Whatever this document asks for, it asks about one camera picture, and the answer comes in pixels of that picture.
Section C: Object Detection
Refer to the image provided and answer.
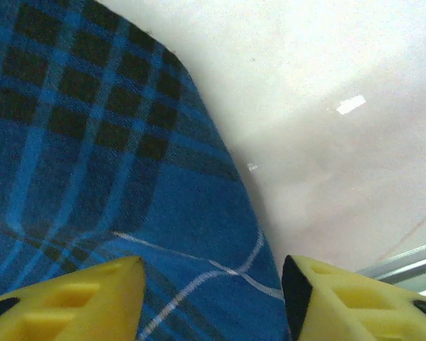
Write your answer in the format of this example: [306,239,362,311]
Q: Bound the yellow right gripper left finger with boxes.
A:
[0,255,146,341]

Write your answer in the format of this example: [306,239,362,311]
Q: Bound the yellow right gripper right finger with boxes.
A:
[282,254,426,341]

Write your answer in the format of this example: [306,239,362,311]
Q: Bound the blue plaid long sleeve shirt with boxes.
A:
[0,0,292,341]

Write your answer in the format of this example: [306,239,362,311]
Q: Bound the aluminium side rail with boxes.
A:
[354,239,426,296]

